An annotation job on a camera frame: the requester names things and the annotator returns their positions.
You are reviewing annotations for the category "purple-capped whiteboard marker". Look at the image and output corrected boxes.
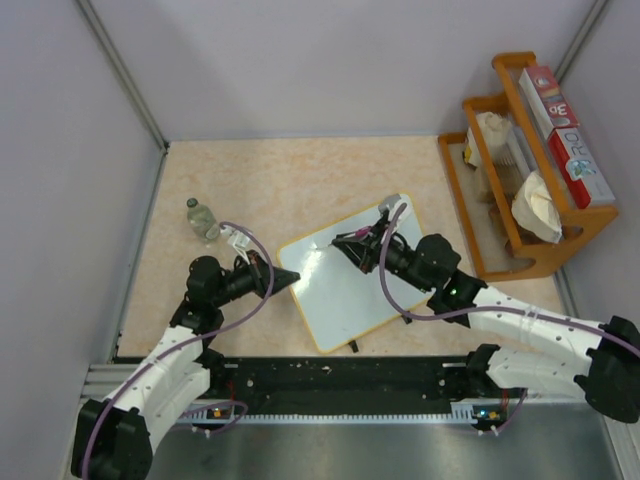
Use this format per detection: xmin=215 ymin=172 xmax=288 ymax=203
xmin=327 ymin=227 xmax=374 ymax=248

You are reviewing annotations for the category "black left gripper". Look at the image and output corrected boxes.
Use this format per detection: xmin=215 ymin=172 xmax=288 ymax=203
xmin=212 ymin=249 xmax=298 ymax=307

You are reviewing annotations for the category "yellow-framed whiteboard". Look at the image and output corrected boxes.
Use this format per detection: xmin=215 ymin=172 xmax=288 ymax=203
xmin=277 ymin=204 xmax=400 ymax=354

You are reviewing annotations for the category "red white box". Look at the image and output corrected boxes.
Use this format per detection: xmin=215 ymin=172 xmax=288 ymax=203
xmin=548 ymin=128 xmax=615 ymax=209

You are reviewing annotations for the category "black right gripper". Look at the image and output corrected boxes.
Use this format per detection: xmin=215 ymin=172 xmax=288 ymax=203
xmin=334 ymin=218 xmax=433 ymax=294

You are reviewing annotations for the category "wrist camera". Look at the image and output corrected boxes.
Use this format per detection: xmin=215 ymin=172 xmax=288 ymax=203
xmin=378 ymin=193 xmax=413 ymax=227
xmin=220 ymin=222 xmax=251 ymax=264

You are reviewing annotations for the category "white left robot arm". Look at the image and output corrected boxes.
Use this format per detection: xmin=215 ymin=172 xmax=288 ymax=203
xmin=70 ymin=250 xmax=300 ymax=479

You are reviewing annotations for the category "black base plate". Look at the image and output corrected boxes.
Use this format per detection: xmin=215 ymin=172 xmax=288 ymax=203
xmin=200 ymin=355 xmax=503 ymax=416

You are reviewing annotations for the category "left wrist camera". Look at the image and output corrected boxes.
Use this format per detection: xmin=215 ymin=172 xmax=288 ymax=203
xmin=220 ymin=222 xmax=251 ymax=264

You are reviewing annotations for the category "clear plastic bottle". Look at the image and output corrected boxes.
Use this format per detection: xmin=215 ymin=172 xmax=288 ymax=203
xmin=186 ymin=197 xmax=220 ymax=242

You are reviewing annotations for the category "small yellow white box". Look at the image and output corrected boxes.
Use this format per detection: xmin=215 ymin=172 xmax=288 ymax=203
xmin=463 ymin=127 xmax=482 ymax=168

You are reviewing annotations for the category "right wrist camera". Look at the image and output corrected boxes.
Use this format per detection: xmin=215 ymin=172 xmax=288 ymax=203
xmin=378 ymin=193 xmax=413 ymax=227

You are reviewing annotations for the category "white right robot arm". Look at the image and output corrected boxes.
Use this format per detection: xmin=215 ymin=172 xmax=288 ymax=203
xmin=331 ymin=212 xmax=639 ymax=424

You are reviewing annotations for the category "orange wooden rack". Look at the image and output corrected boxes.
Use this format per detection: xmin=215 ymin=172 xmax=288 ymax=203
xmin=438 ymin=51 xmax=618 ymax=281

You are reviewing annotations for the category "crumpled beige cloth front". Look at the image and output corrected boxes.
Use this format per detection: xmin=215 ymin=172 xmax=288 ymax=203
xmin=511 ymin=171 xmax=562 ymax=244

